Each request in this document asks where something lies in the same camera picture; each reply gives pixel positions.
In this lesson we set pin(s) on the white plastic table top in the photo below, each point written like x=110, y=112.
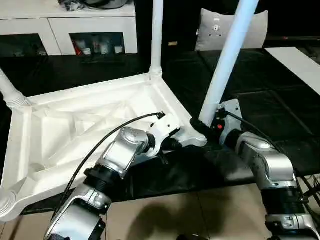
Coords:
x=75, y=120

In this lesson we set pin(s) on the black mat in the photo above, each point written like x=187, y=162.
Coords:
x=262, y=100

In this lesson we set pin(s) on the grey pillow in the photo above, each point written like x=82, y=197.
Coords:
x=230, y=32

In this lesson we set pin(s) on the white flat board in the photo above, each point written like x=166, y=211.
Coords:
x=300, y=67

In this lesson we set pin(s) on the black cabinet with gold label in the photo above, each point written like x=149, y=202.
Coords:
x=180, y=25

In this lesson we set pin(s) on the white sideboard with glass doors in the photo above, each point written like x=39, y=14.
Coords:
x=50, y=27

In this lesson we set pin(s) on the crumpled patterned bag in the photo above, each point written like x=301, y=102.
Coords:
x=71, y=4

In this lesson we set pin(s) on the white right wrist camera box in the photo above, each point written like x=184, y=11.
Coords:
x=231, y=115

